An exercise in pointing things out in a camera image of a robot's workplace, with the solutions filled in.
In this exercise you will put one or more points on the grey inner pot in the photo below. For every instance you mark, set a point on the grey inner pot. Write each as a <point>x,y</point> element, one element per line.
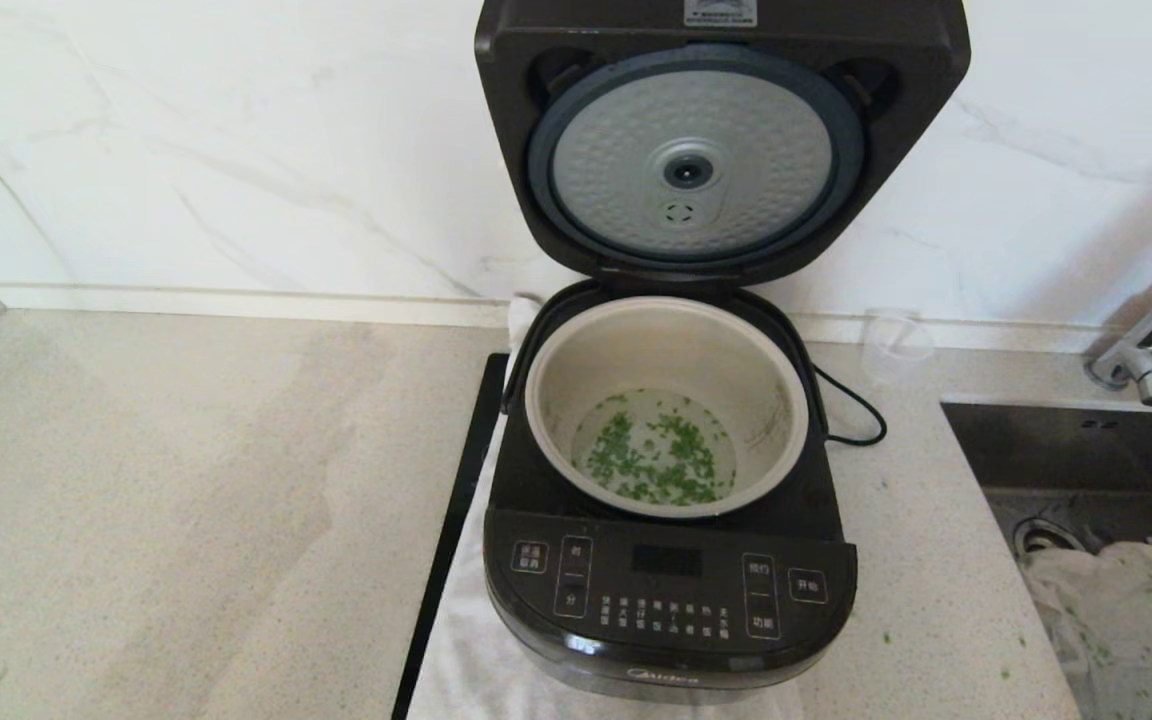
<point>666,340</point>

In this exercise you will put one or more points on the white towel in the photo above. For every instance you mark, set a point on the white towel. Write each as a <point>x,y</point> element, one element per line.
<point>466,665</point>

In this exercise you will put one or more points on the chrome faucet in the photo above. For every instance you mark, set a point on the chrome faucet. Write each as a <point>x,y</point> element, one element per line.
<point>1151,365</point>

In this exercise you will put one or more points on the chopped green onion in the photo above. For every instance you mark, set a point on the chopped green onion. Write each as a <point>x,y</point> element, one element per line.
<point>656,455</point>

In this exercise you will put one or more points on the steel sink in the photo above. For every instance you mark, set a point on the steel sink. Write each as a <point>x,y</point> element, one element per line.
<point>1056,450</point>

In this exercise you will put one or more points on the white crumpled cloth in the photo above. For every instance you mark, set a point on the white crumpled cloth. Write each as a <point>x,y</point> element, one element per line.
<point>1116,620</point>

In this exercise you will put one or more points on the black rice cooker base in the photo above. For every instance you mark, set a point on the black rice cooker base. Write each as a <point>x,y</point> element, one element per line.
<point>666,600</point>

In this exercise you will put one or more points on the clear plastic measuring cup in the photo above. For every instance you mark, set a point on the clear plastic measuring cup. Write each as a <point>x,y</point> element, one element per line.
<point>896,340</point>

